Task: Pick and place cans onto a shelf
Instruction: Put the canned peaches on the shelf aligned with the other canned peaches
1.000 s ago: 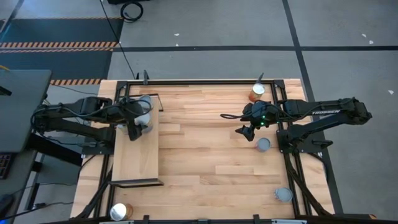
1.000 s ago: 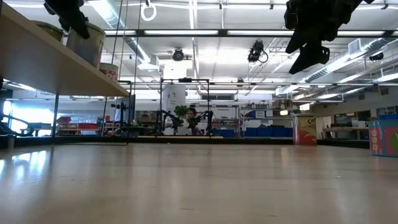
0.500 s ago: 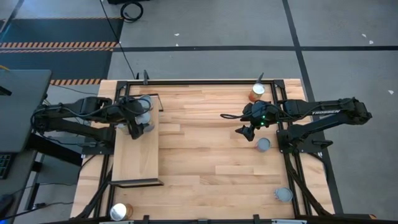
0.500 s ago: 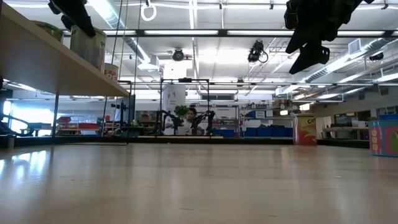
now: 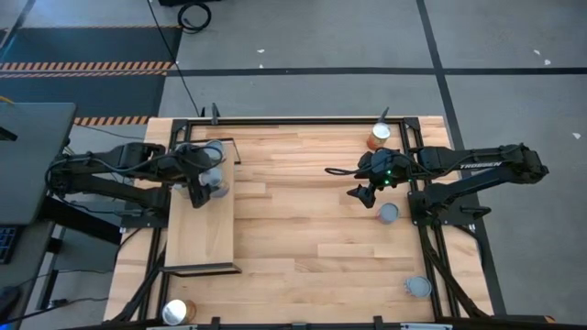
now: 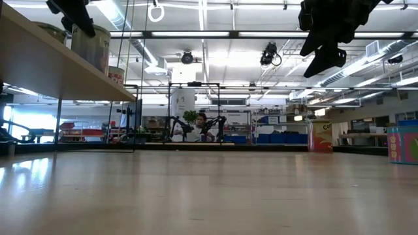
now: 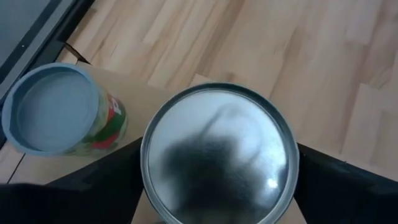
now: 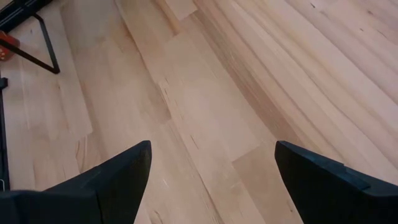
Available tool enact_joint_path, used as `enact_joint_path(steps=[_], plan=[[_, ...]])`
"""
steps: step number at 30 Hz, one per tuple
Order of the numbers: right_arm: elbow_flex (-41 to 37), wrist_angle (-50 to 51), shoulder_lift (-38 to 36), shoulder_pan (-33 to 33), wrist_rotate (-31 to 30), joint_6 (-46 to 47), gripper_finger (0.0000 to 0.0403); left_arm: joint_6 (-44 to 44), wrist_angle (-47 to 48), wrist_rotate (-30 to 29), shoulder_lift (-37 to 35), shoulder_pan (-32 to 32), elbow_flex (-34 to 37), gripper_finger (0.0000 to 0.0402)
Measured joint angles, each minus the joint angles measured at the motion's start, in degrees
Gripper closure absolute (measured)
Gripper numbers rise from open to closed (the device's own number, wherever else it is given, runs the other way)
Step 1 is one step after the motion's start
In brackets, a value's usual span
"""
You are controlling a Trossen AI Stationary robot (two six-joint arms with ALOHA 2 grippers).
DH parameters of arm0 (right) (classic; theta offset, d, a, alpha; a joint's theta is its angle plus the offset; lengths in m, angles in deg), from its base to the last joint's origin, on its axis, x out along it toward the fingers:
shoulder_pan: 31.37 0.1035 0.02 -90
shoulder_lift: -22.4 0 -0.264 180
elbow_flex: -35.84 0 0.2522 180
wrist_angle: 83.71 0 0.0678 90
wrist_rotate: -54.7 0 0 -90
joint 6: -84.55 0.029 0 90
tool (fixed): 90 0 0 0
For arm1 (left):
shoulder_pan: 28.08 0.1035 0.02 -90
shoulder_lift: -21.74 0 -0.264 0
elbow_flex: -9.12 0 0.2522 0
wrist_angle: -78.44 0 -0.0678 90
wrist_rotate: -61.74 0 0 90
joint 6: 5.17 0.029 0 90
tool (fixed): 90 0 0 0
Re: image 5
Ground black floor tape strip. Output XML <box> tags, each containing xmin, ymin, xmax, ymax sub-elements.
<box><xmin>167</xmin><ymin>67</ymin><xmax>587</xmax><ymax>77</ymax></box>
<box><xmin>415</xmin><ymin>0</ymin><xmax>508</xmax><ymax>317</ymax></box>

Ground orange black hazard tape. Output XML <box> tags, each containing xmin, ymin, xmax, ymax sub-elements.
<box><xmin>72</xmin><ymin>115</ymin><xmax>151</xmax><ymax>127</ymax></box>
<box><xmin>0</xmin><ymin>60</ymin><xmax>178</xmax><ymax>78</ymax></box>

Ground wide can brown label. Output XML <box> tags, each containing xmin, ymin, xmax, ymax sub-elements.
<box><xmin>161</xmin><ymin>298</ymin><xmax>198</xmax><ymax>327</ymax></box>

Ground peaches can purple label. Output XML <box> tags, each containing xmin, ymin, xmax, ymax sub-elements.
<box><xmin>200</xmin><ymin>167</ymin><xmax>230</xmax><ymax>199</ymax></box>

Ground black keyboard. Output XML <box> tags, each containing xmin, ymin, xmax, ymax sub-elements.
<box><xmin>0</xmin><ymin>225</ymin><xmax>18</xmax><ymax>266</ymax></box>

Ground corn can orange label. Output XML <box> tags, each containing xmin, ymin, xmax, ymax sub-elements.
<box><xmin>366</xmin><ymin>122</ymin><xmax>393</xmax><ymax>152</ymax></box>

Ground black cable with plug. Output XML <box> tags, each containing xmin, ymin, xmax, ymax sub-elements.
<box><xmin>13</xmin><ymin>268</ymin><xmax>116</xmax><ymax>322</ymax></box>

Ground black coiled cable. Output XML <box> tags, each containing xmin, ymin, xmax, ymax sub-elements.
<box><xmin>176</xmin><ymin>2</ymin><xmax>213</xmax><ymax>35</ymax></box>

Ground black aluminium table frame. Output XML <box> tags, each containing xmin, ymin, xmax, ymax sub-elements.
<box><xmin>59</xmin><ymin>116</ymin><xmax>556</xmax><ymax>330</ymax></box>

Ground tin can red label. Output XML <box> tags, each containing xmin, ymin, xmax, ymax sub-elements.
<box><xmin>204</xmin><ymin>139</ymin><xmax>227</xmax><ymax>162</ymax></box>

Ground dark desk top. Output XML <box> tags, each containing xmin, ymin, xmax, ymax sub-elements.
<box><xmin>0</xmin><ymin>219</ymin><xmax>56</xmax><ymax>330</ymax></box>

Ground dark floor mat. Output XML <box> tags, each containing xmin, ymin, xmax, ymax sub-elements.
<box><xmin>0</xmin><ymin>26</ymin><xmax>183</xmax><ymax>121</ymax></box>

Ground black box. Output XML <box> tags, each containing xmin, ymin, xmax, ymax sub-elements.
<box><xmin>158</xmin><ymin>0</ymin><xmax>222</xmax><ymax>7</ymax></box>

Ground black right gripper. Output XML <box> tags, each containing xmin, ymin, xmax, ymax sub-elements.
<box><xmin>347</xmin><ymin>148</ymin><xmax>412</xmax><ymax>210</ymax></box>

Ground wooden shelf black metal legs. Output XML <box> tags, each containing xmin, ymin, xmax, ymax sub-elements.
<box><xmin>160</xmin><ymin>136</ymin><xmax>243</xmax><ymax>278</ymax></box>

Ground carrots can white label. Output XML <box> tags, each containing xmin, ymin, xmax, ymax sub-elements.
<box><xmin>404</xmin><ymin>275</ymin><xmax>433</xmax><ymax>301</ymax></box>

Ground thin black cable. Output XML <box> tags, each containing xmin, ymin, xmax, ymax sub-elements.
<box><xmin>74</xmin><ymin>123</ymin><xmax>146</xmax><ymax>141</ymax></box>

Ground black desk leg frame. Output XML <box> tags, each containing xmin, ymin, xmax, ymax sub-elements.
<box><xmin>39</xmin><ymin>196</ymin><xmax>124</xmax><ymax>247</ymax></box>

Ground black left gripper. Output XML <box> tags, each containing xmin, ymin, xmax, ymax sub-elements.
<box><xmin>173</xmin><ymin>148</ymin><xmax>226</xmax><ymax>210</ymax></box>

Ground long black floor cable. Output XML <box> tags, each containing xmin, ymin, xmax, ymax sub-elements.
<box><xmin>146</xmin><ymin>0</ymin><xmax>203</xmax><ymax>118</ymax></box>

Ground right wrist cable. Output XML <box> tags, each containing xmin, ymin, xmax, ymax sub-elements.
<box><xmin>324</xmin><ymin>165</ymin><xmax>368</xmax><ymax>178</ymax></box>

